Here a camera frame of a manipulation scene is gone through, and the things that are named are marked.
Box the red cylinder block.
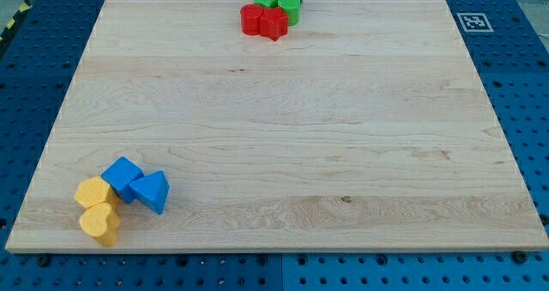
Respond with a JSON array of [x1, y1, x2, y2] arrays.
[[240, 3, 263, 36]]

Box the green cylinder block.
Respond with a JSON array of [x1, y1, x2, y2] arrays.
[[278, 0, 301, 27]]

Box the yellow hexagon block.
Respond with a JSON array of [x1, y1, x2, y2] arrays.
[[74, 176, 119, 209]]

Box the white fiducial marker tag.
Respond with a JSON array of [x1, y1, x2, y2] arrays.
[[456, 12, 493, 33]]

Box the blue cube block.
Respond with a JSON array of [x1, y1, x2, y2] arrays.
[[101, 156, 144, 203]]

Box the yellow black hazard tape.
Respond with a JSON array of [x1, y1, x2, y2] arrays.
[[1, 0, 33, 44]]

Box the red star block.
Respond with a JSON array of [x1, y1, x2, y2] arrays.
[[259, 7, 289, 41]]

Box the light wooden board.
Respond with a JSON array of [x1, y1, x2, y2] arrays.
[[6, 0, 548, 254]]

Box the blue triangular prism block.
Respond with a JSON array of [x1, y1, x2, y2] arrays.
[[130, 171, 169, 215]]

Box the yellow heart block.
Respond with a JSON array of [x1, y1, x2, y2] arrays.
[[79, 203, 120, 247]]

